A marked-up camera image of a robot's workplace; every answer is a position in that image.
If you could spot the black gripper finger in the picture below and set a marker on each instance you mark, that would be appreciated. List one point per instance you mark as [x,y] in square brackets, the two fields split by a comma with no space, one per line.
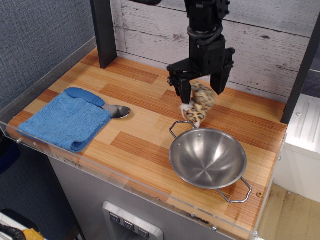
[219,79]
[183,90]

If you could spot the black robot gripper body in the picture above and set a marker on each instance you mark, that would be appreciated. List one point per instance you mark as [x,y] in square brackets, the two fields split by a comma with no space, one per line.
[203,60]

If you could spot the leopard print plush toy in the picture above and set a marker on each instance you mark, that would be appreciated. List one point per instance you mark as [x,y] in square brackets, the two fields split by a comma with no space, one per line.
[203,99]

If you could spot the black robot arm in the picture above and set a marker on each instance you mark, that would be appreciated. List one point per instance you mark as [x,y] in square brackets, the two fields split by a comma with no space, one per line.
[205,19]

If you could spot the blue folded cloth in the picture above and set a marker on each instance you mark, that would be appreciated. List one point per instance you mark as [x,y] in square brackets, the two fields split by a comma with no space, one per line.
[67,122]

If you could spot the white grooved side cabinet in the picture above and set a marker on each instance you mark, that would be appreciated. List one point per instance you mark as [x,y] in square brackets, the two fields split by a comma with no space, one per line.
[298,166]

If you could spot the silver cabinet with button panel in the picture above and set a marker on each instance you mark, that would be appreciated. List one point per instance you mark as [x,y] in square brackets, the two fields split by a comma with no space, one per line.
[111,206]

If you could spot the yellow object at bottom left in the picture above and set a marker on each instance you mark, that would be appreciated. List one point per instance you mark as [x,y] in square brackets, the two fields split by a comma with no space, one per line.
[31,234]

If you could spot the blue handled metal spoon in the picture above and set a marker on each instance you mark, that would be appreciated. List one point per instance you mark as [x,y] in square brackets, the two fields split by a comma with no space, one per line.
[116,111]

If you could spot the stainless steel two-handled pot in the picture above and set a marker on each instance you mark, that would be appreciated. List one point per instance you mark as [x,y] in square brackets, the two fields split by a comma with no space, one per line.
[208,158]

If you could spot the dark right vertical post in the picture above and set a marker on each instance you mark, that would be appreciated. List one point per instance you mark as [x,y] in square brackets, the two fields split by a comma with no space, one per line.
[302,73]

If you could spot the dark vertical post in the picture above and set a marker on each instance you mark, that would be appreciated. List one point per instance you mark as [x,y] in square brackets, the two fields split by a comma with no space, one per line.
[104,31]
[302,73]

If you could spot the dark left vertical post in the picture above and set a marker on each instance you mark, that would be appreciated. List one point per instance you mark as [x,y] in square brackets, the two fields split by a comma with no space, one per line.
[104,31]

